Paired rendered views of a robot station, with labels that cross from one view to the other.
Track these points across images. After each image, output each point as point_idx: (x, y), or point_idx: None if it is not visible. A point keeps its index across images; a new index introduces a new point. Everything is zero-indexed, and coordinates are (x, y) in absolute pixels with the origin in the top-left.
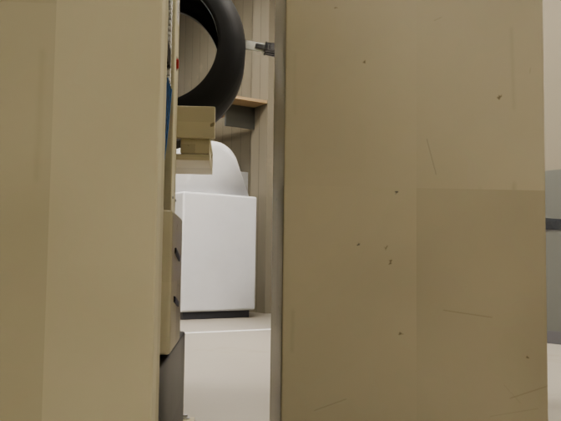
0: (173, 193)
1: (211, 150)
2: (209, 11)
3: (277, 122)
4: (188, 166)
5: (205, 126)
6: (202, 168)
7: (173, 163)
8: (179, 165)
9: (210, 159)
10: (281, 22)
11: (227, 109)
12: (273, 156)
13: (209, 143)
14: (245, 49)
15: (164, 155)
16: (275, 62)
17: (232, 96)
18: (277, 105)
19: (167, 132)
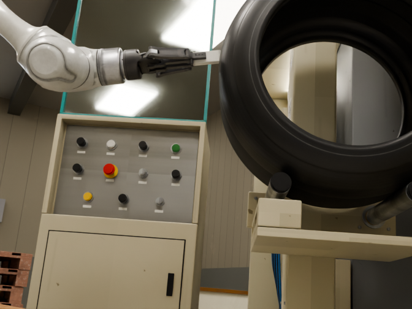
0: (282, 297)
1: (254, 219)
2: (265, 69)
3: (198, 255)
4: (283, 247)
5: None
6: (265, 245)
7: (282, 267)
8: (293, 249)
9: (252, 237)
10: (204, 205)
11: (238, 137)
12: (194, 268)
13: (251, 232)
14: (219, 61)
15: (278, 274)
16: (200, 204)
17: (232, 140)
18: (199, 243)
19: (278, 254)
